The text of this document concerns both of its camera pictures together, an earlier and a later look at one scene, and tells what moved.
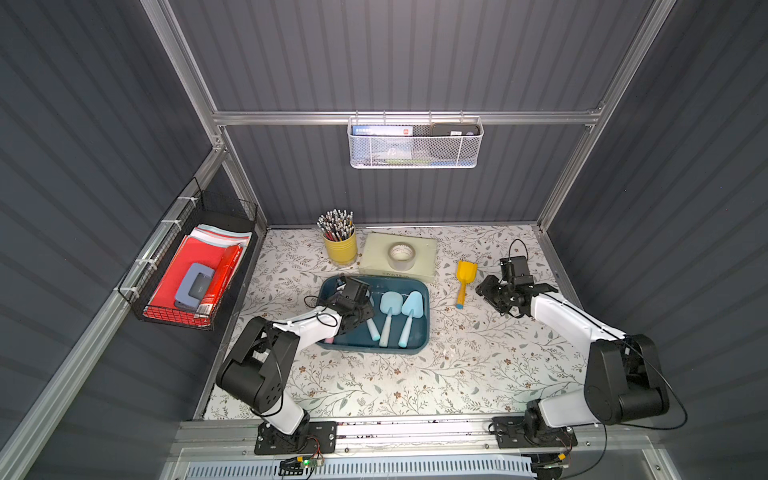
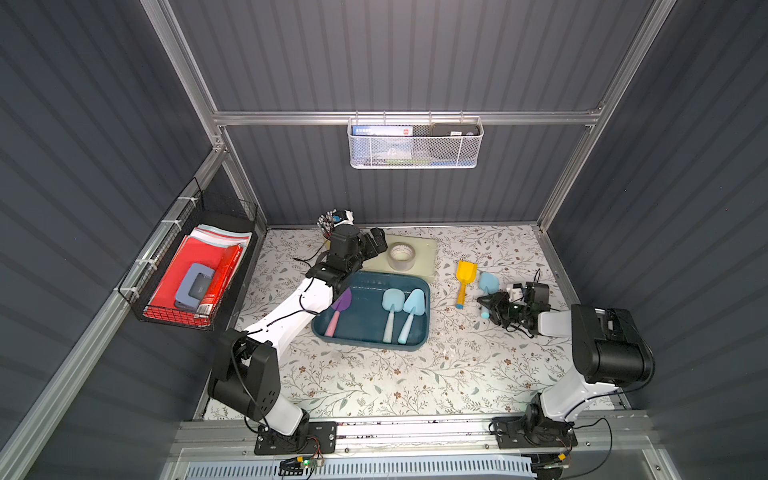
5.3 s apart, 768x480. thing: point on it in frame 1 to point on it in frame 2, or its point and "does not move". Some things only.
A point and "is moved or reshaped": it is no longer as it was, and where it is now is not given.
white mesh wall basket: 451,142 does not move
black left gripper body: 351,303 to 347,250
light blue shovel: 375,335 is moved or reshaped
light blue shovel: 391,303 does not move
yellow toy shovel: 466,272 does not move
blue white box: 376,145 does not move
